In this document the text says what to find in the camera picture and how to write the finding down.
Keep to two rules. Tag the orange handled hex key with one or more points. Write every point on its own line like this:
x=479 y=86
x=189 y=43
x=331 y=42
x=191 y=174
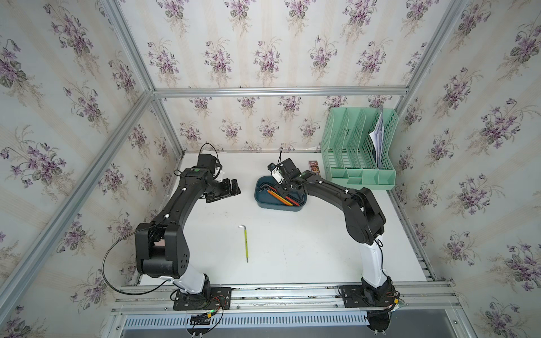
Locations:
x=278 y=197

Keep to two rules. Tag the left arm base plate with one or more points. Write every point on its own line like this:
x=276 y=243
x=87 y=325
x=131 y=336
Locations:
x=203 y=298

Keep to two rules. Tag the aluminium mounting rail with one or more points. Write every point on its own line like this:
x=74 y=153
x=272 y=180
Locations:
x=289 y=298

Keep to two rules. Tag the teal plastic storage box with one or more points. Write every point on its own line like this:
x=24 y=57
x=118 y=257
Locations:
x=266 y=201

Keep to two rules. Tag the red handled hex key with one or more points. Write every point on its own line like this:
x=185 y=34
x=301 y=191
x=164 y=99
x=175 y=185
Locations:
x=291 y=199

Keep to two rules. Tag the yellow handled hex key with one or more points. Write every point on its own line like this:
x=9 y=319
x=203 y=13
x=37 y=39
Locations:
x=284 y=200

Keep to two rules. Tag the white slotted vent panel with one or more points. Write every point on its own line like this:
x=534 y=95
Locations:
x=249 y=320

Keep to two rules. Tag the red pencil box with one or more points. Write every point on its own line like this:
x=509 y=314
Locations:
x=314 y=167

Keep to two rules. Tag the green handled hex key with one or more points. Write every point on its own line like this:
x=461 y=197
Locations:
x=244 y=229

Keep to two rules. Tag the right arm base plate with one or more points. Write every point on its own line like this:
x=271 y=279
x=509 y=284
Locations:
x=367 y=295

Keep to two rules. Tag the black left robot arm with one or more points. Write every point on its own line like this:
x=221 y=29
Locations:
x=160 y=245

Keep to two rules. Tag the mint green file organizer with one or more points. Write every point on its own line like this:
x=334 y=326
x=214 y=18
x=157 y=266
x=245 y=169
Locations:
x=347 y=148

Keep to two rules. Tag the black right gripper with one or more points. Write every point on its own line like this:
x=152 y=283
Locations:
x=284 y=191

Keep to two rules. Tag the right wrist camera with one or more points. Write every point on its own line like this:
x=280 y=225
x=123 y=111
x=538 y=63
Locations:
x=276 y=171

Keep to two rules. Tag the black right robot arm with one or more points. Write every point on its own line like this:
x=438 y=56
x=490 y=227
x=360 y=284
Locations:
x=364 y=219

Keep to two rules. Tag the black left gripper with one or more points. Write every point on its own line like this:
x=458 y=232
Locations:
x=225 y=190

